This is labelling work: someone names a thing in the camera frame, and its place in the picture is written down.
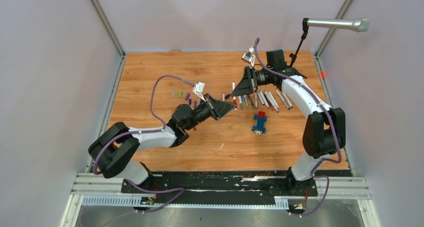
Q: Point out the purple tip white marker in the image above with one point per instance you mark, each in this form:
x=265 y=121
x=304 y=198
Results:
x=264 y=99

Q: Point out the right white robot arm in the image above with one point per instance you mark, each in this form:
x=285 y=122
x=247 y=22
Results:
x=324 y=135

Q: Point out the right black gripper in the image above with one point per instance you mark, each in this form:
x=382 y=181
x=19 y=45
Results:
x=245 y=86

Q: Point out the red marker on rail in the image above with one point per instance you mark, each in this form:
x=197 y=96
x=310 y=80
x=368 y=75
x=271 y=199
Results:
x=322 y=75

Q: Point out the dark green cap pen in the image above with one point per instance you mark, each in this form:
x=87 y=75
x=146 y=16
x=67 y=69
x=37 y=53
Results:
x=251 y=101

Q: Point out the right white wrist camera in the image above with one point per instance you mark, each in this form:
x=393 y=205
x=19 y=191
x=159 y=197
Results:
x=249 y=58

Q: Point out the blue red toy robot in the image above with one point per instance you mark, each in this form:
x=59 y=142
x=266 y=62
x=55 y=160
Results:
x=260 y=120

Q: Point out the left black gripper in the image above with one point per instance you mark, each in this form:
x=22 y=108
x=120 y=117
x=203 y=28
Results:
x=217 y=111

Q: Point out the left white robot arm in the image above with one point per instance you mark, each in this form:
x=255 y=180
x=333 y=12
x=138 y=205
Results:
x=113 y=151

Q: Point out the grey slotted cable duct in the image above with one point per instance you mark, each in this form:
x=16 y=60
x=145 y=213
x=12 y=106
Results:
x=145 y=202

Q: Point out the orange red cap marker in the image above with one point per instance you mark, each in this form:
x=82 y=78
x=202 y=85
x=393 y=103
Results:
x=269 y=102

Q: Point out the silver microphone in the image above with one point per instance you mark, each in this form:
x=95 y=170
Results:
x=357 y=25

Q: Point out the black microphone tripod stand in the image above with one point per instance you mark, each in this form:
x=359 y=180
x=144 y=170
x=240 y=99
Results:
x=305 y=30

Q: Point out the brown cap marker horizontal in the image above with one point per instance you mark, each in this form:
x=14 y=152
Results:
x=288 y=102

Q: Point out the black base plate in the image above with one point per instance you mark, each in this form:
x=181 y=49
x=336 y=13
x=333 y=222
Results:
x=228 y=187

